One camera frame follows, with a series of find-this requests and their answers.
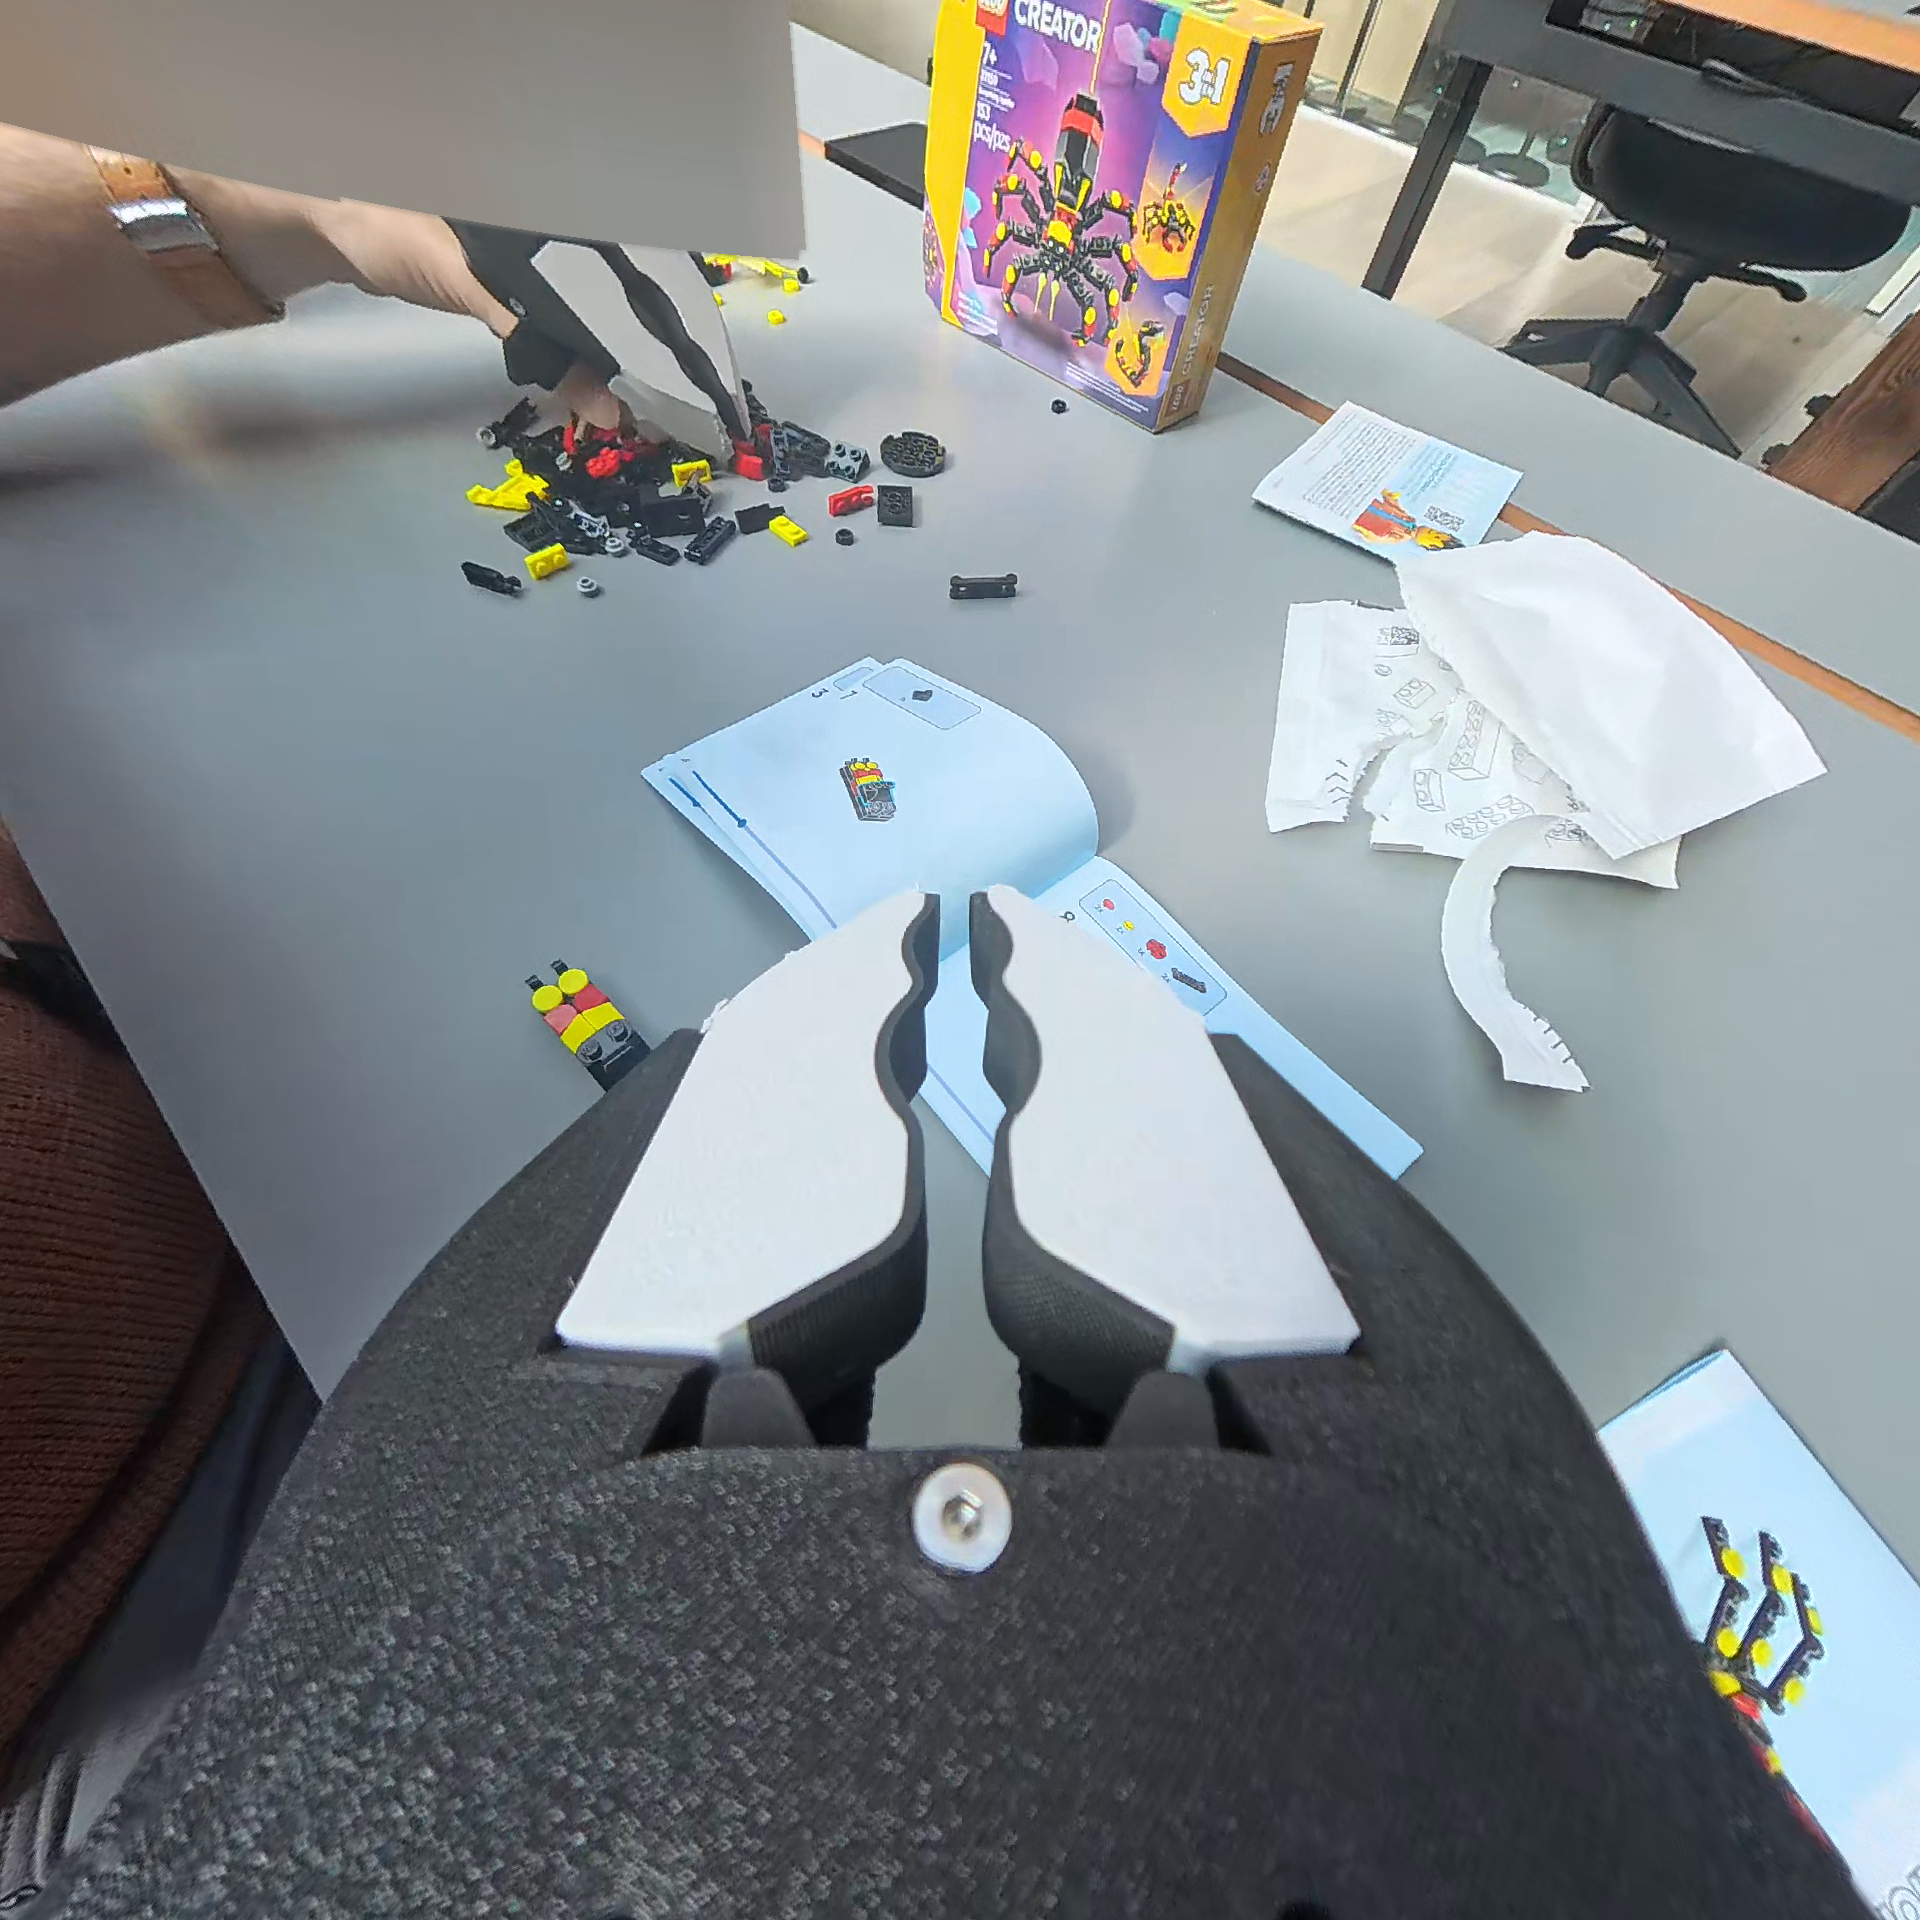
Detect open light blue instruction booklet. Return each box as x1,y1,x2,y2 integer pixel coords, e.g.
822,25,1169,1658
641,656,1425,1181

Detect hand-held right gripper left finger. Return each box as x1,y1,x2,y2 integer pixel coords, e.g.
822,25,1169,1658
555,890,945,1411

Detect red yellow black brick assembly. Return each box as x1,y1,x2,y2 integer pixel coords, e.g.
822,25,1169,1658
524,957,653,1091

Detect torn white paper strip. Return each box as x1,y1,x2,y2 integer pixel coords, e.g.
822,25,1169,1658
1438,814,1594,1095

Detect grey desk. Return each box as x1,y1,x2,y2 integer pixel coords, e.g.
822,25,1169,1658
0,23,1920,1920

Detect purple yellow toy brick box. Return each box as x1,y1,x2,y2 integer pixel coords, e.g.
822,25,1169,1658
922,0,1325,434

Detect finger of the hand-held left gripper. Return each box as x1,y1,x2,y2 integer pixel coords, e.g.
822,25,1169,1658
605,240,753,455
531,240,743,461

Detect black office chair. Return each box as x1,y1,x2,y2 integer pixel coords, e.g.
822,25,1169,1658
1499,103,1917,455

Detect wooden pillar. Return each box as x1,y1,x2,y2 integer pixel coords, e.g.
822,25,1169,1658
1767,310,1920,543

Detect black strap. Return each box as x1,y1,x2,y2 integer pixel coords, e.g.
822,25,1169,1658
0,927,109,1040

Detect small white printed leaflet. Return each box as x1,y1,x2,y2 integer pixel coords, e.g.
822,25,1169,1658
1252,399,1526,566

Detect plain white paper bag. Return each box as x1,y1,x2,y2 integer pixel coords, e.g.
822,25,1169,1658
1391,529,1830,862

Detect closed light blue instruction booklet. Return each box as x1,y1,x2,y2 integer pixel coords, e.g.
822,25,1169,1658
1596,1346,1920,1920

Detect background desk with wooden edge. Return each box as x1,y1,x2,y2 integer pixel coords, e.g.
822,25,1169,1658
1363,0,1920,302

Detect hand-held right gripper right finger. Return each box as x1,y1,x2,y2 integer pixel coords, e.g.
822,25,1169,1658
967,883,1359,1414

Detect pile of small toy bricks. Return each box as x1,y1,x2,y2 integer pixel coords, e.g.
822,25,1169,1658
461,251,951,598

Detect brown knitted sweater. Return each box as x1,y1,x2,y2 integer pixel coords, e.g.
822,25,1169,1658
0,816,284,1704

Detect person's left hand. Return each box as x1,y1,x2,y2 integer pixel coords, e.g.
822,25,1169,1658
299,201,671,451

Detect person's left forearm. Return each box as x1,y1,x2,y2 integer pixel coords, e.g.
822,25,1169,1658
0,119,319,409

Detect dark trousers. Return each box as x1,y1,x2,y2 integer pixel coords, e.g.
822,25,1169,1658
37,1328,326,1816

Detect torn printed paper bag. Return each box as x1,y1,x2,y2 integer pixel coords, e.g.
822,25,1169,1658
1263,598,1683,890

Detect brown strap wristwatch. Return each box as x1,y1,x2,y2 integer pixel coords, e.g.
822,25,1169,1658
87,141,287,328

